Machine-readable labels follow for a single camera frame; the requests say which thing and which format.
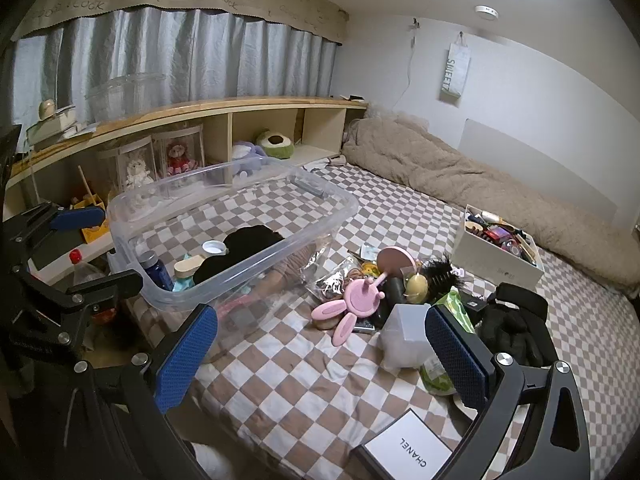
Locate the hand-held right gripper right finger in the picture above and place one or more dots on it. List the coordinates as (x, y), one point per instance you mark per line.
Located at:
(455, 355)

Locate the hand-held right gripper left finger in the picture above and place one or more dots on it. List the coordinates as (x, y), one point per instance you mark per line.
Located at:
(185, 360)

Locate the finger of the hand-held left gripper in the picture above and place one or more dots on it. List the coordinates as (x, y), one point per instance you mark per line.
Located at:
(107, 287)
(77, 217)

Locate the blue bottle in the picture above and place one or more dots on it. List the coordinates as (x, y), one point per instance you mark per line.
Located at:
(150, 267)

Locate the clear plastic container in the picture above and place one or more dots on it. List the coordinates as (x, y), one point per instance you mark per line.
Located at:
(320, 225)

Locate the yellow box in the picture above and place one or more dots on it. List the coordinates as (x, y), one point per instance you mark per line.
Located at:
(95, 232)

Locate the red capped clear bottle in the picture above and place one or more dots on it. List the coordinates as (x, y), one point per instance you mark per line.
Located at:
(90, 272)

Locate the wooden stick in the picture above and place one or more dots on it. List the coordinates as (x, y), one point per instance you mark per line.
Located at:
(86, 182)

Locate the green packet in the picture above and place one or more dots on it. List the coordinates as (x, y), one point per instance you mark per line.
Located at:
(452, 305)

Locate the black gloves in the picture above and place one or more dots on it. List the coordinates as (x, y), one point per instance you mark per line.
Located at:
(515, 325)

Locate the clear doll display case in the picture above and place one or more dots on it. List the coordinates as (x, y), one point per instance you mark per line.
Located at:
(177, 135)
(112, 160)

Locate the blue face mask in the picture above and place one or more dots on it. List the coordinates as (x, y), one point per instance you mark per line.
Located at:
(182, 285)

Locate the yellow oval brush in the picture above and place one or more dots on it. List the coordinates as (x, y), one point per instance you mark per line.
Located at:
(417, 289)

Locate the white plush doll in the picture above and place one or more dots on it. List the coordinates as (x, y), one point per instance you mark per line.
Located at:
(139, 172)

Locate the black bristle hairbrush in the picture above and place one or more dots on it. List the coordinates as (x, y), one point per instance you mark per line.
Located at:
(442, 270)

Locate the black cylinder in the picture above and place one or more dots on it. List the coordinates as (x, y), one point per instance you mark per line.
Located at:
(396, 290)

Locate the stack of books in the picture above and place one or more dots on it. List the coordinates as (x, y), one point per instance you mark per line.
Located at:
(55, 127)

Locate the white cardboard box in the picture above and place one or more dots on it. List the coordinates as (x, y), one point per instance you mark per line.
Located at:
(495, 265)

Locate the black and white gift box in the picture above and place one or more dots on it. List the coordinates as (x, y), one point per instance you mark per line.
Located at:
(405, 450)

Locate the beige egg ornament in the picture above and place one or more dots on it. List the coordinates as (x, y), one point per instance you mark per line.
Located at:
(47, 109)

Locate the round white lid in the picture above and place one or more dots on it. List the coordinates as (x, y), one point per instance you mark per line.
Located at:
(214, 247)

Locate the doll in red dress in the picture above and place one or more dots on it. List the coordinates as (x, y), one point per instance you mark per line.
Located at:
(180, 157)

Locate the assorted cosmetics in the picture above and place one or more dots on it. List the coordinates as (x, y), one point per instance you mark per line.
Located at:
(500, 235)

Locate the small clear packet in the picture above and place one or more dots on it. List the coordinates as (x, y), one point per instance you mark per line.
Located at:
(370, 252)

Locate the wooden shelf unit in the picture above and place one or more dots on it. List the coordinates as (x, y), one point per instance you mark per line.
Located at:
(215, 107)

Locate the beige fluffy blanket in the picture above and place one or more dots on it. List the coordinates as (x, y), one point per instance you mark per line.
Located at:
(475, 180)

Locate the purple plush toy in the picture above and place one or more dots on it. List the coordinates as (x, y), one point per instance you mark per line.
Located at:
(245, 157)

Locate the grey curtain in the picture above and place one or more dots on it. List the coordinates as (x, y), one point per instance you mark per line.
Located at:
(200, 55)

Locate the green avocado plush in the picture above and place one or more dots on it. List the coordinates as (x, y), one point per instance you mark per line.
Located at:
(275, 145)

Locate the hanging paper bag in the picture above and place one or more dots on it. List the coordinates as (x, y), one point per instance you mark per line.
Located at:
(456, 70)

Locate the white smoke detector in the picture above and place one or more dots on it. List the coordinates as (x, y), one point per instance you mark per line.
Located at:
(486, 11)

